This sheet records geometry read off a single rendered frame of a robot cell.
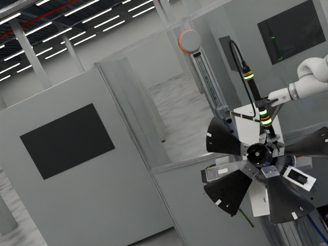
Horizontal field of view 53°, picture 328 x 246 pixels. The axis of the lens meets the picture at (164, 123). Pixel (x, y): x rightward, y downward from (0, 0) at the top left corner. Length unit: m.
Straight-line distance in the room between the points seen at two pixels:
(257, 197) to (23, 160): 2.69
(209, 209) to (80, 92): 1.77
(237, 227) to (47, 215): 2.18
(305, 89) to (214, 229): 1.80
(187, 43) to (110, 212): 2.30
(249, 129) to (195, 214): 1.19
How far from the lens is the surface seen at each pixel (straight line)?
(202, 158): 2.73
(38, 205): 4.09
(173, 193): 3.00
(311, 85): 1.65
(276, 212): 1.71
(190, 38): 2.31
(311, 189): 1.85
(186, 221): 3.13
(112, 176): 3.75
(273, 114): 1.83
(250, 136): 2.11
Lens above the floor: 1.89
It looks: 11 degrees down
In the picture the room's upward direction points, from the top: 25 degrees counter-clockwise
